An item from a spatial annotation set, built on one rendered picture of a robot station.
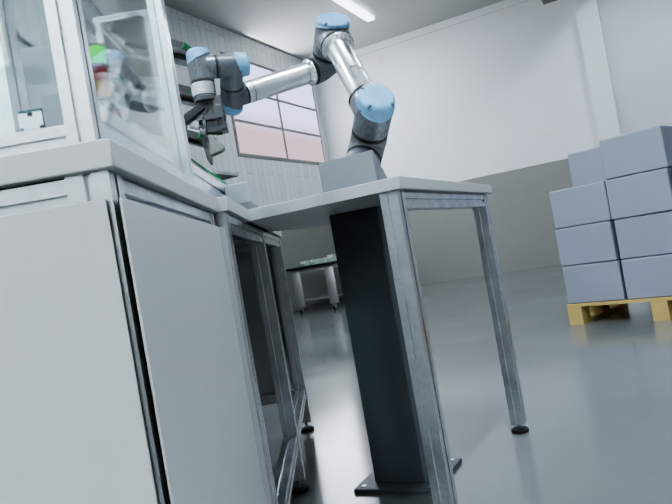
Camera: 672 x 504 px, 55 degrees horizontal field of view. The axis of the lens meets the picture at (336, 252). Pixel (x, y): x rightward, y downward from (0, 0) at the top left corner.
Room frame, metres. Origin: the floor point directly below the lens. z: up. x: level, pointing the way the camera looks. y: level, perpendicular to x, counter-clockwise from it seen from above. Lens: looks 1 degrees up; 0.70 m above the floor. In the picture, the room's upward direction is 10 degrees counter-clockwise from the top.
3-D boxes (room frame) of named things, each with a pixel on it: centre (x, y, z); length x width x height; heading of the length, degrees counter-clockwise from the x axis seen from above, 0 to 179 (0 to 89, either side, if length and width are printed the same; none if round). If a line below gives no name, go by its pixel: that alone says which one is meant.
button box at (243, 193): (1.95, 0.25, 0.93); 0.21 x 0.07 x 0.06; 1
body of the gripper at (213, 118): (2.03, 0.32, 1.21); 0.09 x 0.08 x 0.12; 91
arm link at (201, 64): (2.03, 0.32, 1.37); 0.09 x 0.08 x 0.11; 106
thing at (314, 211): (2.01, -0.06, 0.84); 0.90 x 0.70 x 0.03; 153
